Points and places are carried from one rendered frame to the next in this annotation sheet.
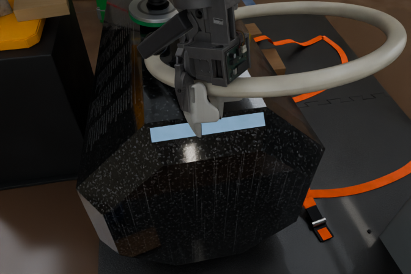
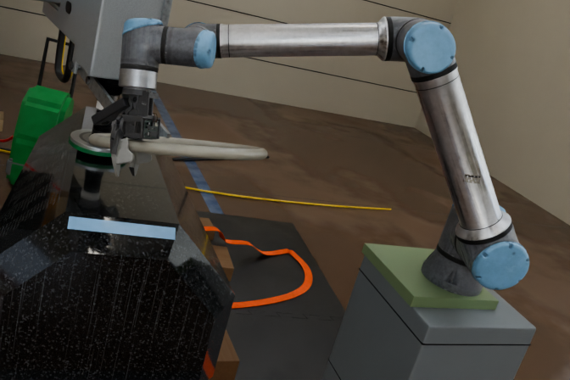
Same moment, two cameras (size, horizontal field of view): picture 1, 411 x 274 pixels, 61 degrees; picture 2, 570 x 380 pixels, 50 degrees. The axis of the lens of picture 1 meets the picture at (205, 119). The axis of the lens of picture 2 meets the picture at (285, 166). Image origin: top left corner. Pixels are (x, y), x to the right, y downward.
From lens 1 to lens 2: 106 cm
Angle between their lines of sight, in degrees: 29
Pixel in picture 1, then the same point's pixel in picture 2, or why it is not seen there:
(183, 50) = (120, 117)
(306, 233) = not seen: outside the picture
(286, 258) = not seen: outside the picture
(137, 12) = (78, 139)
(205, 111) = (125, 154)
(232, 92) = (144, 147)
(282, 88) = (173, 148)
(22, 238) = not seen: outside the picture
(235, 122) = (148, 230)
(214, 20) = (142, 103)
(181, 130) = (97, 225)
